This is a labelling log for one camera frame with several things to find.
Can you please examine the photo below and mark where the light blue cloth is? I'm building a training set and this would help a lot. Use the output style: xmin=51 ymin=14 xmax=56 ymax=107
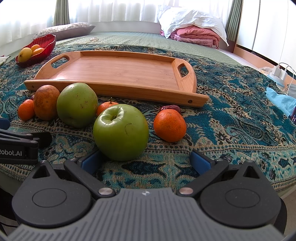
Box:
xmin=265 ymin=87 xmax=295 ymax=117

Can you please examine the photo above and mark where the pink folded blanket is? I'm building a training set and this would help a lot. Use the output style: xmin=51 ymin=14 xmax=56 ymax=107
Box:
xmin=169 ymin=25 xmax=220 ymax=49

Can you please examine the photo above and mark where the orange fruit in bowl front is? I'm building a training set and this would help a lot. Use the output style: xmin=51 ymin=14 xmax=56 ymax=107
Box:
xmin=32 ymin=47 xmax=44 ymax=56

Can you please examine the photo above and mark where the brownish orange round fruit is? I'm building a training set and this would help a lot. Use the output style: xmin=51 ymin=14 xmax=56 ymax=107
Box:
xmin=34 ymin=85 xmax=60 ymax=121

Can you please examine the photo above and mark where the dark red date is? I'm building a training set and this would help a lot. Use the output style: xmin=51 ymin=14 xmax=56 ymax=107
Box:
xmin=159 ymin=105 xmax=181 ymax=114

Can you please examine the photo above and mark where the green curtain right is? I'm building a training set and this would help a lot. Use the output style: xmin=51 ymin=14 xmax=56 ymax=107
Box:
xmin=225 ymin=0 xmax=243 ymax=42

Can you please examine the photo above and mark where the small orange tangerine left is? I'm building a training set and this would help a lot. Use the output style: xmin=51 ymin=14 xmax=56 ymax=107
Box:
xmin=18 ymin=99 xmax=35 ymax=121

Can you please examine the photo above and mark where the orange fruit in bowl rear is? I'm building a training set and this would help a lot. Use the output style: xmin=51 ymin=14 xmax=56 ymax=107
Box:
xmin=31 ymin=44 xmax=41 ymax=52

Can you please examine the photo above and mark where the white sheer curtain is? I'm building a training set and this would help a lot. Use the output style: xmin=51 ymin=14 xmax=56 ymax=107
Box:
xmin=1 ymin=1 xmax=232 ymax=46

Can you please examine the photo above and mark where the green curtain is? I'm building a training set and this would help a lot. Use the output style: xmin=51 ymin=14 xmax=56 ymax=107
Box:
xmin=53 ymin=0 xmax=70 ymax=26
xmin=225 ymin=0 xmax=243 ymax=42

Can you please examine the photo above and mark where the white pillow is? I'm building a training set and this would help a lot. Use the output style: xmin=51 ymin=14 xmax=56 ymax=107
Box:
xmin=158 ymin=6 xmax=229 ymax=46

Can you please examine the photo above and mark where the teal paisley cloth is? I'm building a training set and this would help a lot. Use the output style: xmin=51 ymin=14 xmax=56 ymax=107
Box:
xmin=1 ymin=44 xmax=295 ymax=192

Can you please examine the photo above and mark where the orange tangerine right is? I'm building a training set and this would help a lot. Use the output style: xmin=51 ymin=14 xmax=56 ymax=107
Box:
xmin=154 ymin=109 xmax=187 ymax=143

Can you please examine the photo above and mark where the floral grey pillow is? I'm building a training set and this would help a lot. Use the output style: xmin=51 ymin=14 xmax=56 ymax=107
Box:
xmin=33 ymin=22 xmax=95 ymax=41

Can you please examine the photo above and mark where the green quilted bedspread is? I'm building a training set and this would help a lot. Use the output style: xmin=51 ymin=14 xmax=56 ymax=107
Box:
xmin=46 ymin=32 xmax=239 ymax=65

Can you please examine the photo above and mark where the large green apple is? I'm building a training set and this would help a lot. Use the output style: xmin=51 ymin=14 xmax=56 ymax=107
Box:
xmin=93 ymin=104 xmax=149 ymax=162

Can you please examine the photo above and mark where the wooden serving tray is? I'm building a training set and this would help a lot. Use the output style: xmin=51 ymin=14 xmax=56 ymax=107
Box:
xmin=25 ymin=50 xmax=209 ymax=108

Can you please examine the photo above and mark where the yellow lemon in bowl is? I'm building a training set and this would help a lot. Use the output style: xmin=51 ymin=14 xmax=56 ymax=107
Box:
xmin=18 ymin=47 xmax=33 ymax=63

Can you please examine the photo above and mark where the orange fruit in bowl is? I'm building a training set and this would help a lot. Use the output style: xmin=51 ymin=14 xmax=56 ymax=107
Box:
xmin=31 ymin=44 xmax=41 ymax=52
xmin=32 ymin=47 xmax=44 ymax=56

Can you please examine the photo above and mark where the green pear-like fruit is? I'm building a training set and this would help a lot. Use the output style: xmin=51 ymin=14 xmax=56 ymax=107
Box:
xmin=57 ymin=83 xmax=98 ymax=128

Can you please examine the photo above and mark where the small tangerine with stem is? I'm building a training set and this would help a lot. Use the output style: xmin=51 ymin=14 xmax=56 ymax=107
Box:
xmin=96 ymin=98 xmax=118 ymax=116

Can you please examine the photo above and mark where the red leaf-shaped bowl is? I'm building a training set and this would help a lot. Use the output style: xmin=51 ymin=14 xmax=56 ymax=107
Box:
xmin=15 ymin=34 xmax=56 ymax=68

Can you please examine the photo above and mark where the green curtain left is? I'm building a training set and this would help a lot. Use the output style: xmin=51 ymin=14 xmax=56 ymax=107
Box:
xmin=53 ymin=0 xmax=70 ymax=26

